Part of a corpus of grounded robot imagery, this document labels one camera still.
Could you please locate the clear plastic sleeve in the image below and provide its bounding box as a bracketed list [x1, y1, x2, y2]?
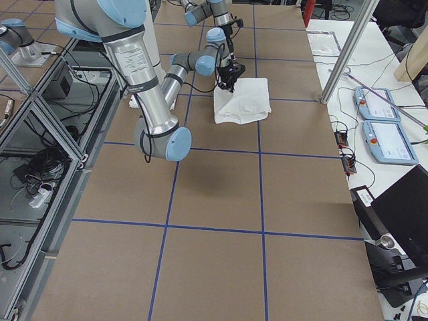
[307, 31, 342, 57]

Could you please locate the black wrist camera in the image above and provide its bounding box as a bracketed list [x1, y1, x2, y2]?
[226, 61, 246, 77]
[233, 18, 243, 28]

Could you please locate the orange circuit board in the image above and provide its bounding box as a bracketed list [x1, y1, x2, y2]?
[334, 131, 349, 148]
[341, 157, 356, 176]

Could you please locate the upper orange circuit board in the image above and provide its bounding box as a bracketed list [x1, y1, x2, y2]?
[334, 131, 349, 148]

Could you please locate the aluminium frame post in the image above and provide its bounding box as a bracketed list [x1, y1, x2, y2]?
[320, 0, 379, 104]

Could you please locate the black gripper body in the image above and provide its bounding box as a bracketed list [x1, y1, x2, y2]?
[217, 66, 237, 90]
[221, 22, 233, 41]

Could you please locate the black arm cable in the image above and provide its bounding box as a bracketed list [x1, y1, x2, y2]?
[220, 13, 243, 64]
[118, 43, 235, 165]

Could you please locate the blue teach pendant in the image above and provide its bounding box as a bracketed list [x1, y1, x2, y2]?
[362, 120, 419, 166]
[354, 86, 401, 122]

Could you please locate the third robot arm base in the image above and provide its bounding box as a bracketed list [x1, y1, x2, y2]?
[1, 18, 57, 67]

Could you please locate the white pedestal column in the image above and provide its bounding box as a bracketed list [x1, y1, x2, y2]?
[143, 0, 166, 83]

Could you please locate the upper blue teach pendant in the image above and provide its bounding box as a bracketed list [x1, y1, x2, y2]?
[354, 86, 401, 122]

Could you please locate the small metal cup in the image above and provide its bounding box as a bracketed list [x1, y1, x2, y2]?
[377, 234, 396, 250]

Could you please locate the white power strip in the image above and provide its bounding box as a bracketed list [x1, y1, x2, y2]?
[29, 185, 54, 208]

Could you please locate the lower orange circuit board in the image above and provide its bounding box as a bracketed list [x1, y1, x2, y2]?
[341, 157, 356, 176]

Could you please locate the white printed t-shirt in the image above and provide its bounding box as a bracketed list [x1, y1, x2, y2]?
[213, 78, 272, 124]

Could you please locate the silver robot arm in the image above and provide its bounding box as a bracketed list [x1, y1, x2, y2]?
[55, 1, 245, 162]
[178, 0, 243, 55]

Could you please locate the wooden board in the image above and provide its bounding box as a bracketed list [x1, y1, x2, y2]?
[394, 0, 428, 83]

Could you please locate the lower blue teach pendant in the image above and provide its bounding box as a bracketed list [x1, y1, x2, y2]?
[362, 120, 419, 166]

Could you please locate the aluminium frame table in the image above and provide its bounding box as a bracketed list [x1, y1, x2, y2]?
[1, 52, 120, 320]

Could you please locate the black laptop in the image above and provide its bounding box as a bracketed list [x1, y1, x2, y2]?
[371, 165, 427, 266]

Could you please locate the black box white label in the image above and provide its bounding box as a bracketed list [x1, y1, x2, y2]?
[350, 185, 389, 241]

